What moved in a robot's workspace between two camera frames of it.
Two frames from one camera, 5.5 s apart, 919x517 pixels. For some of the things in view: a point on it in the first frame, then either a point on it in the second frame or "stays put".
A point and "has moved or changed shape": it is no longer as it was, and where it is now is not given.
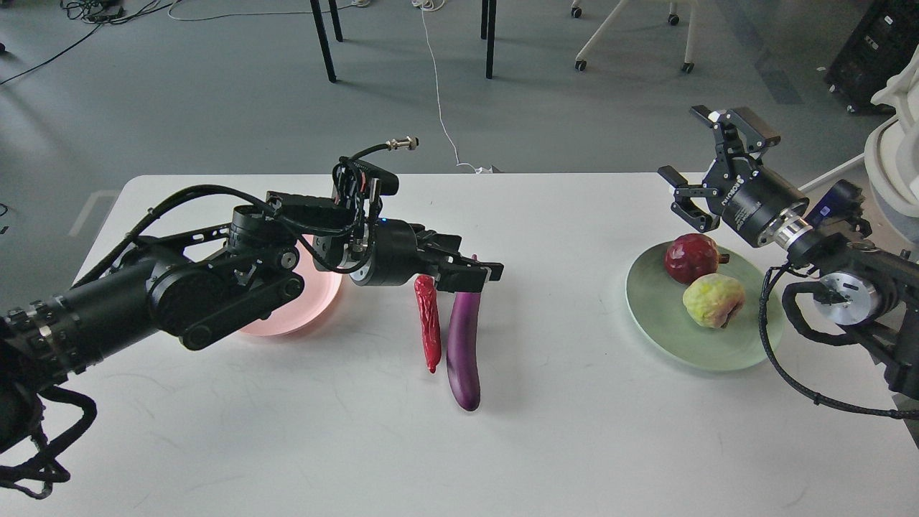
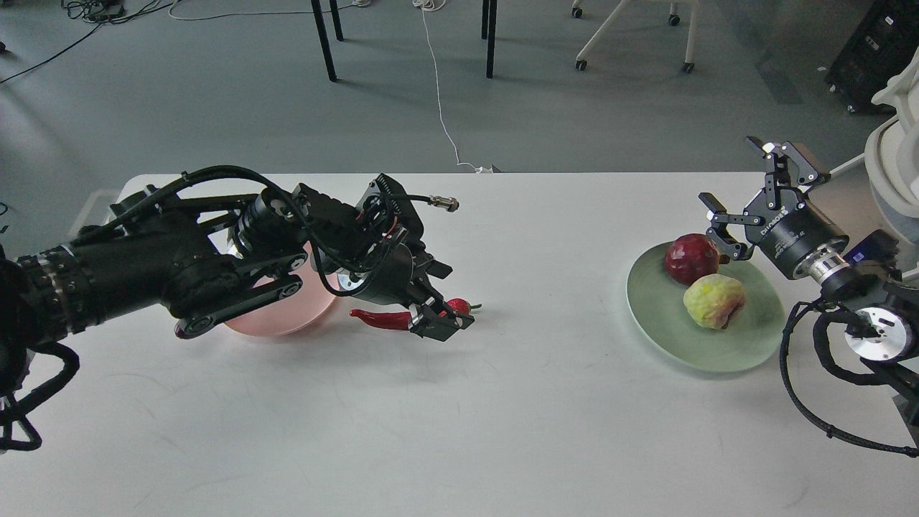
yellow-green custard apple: [714, 299] stays put
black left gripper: [394, 260] -> [397, 279]
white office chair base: [580, 62] stays put
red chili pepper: [426, 297] has moved or changed shape
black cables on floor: [97, 12] stays put
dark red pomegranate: [689, 255] stays put
